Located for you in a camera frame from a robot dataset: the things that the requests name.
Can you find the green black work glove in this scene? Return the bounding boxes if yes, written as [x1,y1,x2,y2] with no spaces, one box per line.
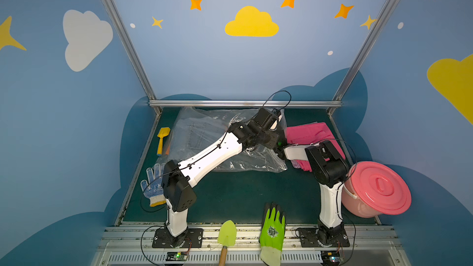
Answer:
[259,203,286,266]

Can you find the light blue jeans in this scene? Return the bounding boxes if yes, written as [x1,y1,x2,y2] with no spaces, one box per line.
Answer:
[178,118,229,159]

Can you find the right controller board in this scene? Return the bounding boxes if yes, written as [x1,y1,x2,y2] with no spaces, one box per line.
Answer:
[321,251,343,266]

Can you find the pink trousers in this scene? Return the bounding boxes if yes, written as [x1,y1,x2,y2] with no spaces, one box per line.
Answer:
[286,123,346,160]

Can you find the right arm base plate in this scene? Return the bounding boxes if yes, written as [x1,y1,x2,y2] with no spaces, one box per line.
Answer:
[296,226,350,248]

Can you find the yellow toy shovel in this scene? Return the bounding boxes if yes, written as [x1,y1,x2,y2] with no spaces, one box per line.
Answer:
[156,127,171,155]

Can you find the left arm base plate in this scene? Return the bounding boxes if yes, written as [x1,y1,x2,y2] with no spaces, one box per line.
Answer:
[152,227,204,249]

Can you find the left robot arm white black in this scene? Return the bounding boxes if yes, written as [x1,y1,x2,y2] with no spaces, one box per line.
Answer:
[162,120,286,248]

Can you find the green garden trowel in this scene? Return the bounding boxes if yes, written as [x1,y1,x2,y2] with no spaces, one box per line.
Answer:
[218,220,237,266]

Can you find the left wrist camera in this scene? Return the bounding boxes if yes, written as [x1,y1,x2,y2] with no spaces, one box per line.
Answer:
[253,108,282,131]

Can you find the aluminium frame rail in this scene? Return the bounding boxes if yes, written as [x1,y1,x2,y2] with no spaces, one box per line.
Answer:
[149,99,342,108]

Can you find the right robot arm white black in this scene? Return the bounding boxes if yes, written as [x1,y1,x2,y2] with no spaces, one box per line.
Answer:
[273,140,349,244]

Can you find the blue dotted white glove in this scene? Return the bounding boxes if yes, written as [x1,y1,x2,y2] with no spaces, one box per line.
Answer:
[140,163,166,208]

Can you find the left controller board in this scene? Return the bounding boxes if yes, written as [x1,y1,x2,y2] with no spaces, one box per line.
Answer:
[165,252,188,262]

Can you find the pink bucket with lid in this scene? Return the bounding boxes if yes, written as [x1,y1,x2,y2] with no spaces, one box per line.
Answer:
[342,161,412,218]

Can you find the clear plastic vacuum bag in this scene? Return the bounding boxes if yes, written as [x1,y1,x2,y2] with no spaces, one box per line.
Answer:
[162,106,288,174]

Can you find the controller board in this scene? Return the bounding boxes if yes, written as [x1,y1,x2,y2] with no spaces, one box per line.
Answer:
[165,252,188,262]
[321,251,343,266]

